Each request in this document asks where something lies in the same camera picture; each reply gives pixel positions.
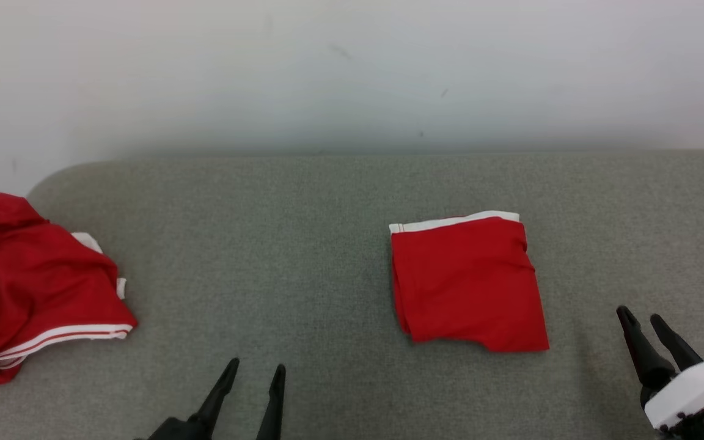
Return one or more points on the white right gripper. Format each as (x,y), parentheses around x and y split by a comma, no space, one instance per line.
(694,391)

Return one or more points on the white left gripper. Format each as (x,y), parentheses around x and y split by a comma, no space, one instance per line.
(175,431)

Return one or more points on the red Bulls 23 shorts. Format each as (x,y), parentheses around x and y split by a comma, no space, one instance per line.
(468,287)

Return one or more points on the red shirt with white sleeves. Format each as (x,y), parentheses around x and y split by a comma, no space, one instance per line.
(28,287)

